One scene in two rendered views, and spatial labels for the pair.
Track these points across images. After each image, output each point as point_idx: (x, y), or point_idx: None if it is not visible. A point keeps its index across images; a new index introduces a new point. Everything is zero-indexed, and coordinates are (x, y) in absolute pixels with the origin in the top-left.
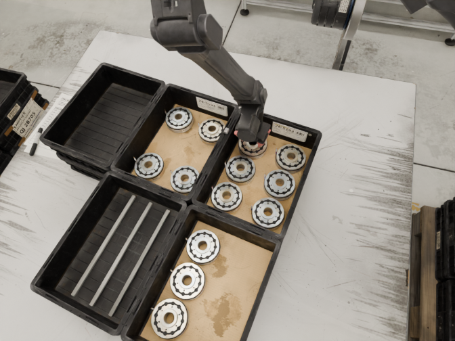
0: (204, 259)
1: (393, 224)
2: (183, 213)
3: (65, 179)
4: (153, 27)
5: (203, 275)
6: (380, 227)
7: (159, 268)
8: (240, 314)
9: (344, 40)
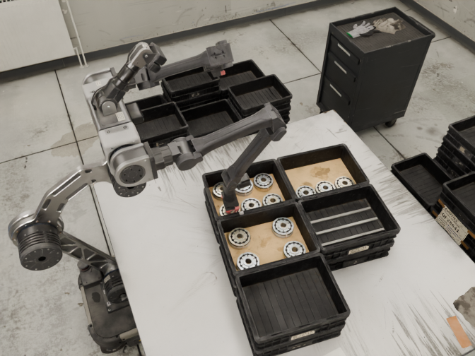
0: (310, 188)
1: (210, 155)
2: (304, 198)
3: (350, 331)
4: (285, 128)
5: (317, 184)
6: (216, 158)
7: (334, 189)
8: (314, 167)
9: (73, 236)
